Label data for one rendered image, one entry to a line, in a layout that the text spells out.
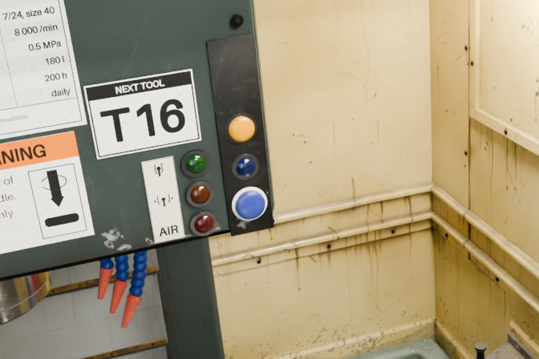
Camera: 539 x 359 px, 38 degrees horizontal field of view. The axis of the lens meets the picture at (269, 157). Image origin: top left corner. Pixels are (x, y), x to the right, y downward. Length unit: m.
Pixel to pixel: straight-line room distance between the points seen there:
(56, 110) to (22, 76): 0.04
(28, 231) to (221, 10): 0.27
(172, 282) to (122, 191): 0.84
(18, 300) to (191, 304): 0.71
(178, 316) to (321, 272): 0.58
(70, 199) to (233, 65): 0.20
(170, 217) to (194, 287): 0.84
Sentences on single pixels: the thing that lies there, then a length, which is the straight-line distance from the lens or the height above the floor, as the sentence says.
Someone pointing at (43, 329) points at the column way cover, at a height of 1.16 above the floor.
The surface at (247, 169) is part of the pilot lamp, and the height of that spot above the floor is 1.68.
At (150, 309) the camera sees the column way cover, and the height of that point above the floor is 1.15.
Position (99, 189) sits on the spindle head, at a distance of 0.75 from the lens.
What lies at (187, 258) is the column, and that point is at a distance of 1.56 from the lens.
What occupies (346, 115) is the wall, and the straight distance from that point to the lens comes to 1.94.
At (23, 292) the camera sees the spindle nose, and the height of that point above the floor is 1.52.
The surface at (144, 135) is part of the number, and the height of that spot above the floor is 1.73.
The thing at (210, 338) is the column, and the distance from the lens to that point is 1.67.
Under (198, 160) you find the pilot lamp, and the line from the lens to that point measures 0.74.
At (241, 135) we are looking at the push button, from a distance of 0.74.
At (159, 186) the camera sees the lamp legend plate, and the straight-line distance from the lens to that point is 0.75.
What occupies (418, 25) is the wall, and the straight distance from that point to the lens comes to 1.96.
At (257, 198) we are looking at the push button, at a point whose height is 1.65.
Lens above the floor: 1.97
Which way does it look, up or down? 22 degrees down
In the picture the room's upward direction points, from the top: 6 degrees counter-clockwise
